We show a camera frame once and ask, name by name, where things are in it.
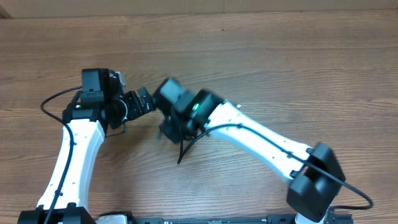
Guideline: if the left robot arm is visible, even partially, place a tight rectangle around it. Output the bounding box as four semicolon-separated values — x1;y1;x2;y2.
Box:
18;68;155;223

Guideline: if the black left camera cable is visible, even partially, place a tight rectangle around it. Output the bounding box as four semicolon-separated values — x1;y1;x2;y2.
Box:
40;85;85;224

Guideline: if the black camera cable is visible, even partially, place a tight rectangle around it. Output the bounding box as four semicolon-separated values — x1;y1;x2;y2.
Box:
176;123;374;212
40;85;85;224

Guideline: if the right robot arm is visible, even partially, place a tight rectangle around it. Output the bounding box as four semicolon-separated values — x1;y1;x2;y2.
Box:
153;79;346;223

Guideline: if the black right camera cable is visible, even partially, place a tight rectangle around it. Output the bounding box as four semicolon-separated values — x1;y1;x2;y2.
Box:
176;123;374;212

